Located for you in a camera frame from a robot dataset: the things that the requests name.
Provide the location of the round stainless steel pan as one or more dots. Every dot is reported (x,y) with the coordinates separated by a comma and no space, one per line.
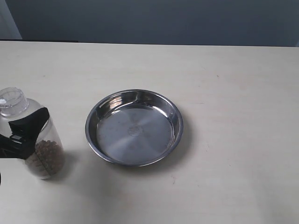
(134,127)

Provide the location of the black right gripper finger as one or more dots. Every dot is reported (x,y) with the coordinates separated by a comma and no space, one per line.
(25,132)

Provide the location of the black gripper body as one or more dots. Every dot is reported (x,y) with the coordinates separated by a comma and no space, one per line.
(5,147)

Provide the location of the clear plastic shaker bottle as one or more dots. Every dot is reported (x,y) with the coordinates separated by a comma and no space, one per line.
(48,158)

